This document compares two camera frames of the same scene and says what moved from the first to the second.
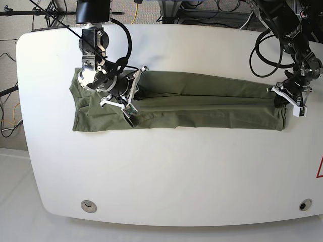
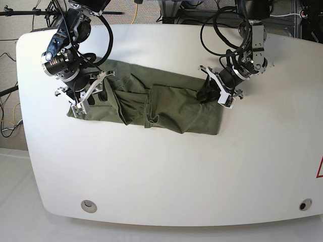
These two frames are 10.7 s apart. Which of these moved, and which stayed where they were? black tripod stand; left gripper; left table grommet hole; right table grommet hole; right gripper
Moved: left gripper; right gripper
Stayed: left table grommet hole; black tripod stand; right table grommet hole
